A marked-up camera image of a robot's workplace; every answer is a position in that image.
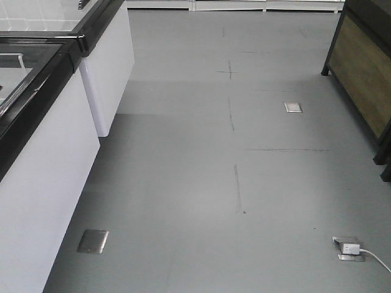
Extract silver floor socket plate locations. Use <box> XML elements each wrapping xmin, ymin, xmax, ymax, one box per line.
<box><xmin>284</xmin><ymin>102</ymin><xmax>303</xmax><ymax>113</ymax></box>

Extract far white chest freezer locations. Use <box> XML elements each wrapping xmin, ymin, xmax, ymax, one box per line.
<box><xmin>1</xmin><ymin>0</ymin><xmax>134</xmax><ymax>137</ymax></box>

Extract white chest freezer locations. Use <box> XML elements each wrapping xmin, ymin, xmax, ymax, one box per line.
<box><xmin>1</xmin><ymin>0</ymin><xmax>134</xmax><ymax>137</ymax></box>
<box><xmin>1</xmin><ymin>37</ymin><xmax>100</xmax><ymax>292</ymax></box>

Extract steel floor socket cover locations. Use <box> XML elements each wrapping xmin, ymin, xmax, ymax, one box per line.
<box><xmin>77</xmin><ymin>229</ymin><xmax>109</xmax><ymax>254</ymax></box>

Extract near white chest freezer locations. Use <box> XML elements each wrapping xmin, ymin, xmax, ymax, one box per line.
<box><xmin>1</xmin><ymin>37</ymin><xmax>100</xmax><ymax>292</ymax></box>

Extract white left shelving unit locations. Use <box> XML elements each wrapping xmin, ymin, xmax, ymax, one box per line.
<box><xmin>125</xmin><ymin>0</ymin><xmax>193</xmax><ymax>11</ymax></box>

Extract white shelving unit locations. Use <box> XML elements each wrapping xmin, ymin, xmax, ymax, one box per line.
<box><xmin>189</xmin><ymin>0</ymin><xmax>345</xmax><ymax>13</ymax></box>
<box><xmin>125</xmin><ymin>0</ymin><xmax>193</xmax><ymax>11</ymax></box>

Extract white power adapter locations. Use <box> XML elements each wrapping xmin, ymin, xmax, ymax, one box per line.
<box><xmin>340</xmin><ymin>242</ymin><xmax>360</xmax><ymax>256</ymax></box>

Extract open floor socket box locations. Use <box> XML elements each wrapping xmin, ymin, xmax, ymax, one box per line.
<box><xmin>332</xmin><ymin>236</ymin><xmax>365</xmax><ymax>262</ymax></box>

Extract dark wooden display stand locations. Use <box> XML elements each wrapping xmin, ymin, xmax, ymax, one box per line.
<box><xmin>321</xmin><ymin>1</ymin><xmax>390</xmax><ymax>182</ymax></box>

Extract white right shelving unit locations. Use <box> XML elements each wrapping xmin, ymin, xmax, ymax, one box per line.
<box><xmin>189</xmin><ymin>0</ymin><xmax>345</xmax><ymax>13</ymax></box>

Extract white power cable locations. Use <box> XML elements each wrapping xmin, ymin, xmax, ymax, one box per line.
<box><xmin>359</xmin><ymin>248</ymin><xmax>391</xmax><ymax>273</ymax></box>

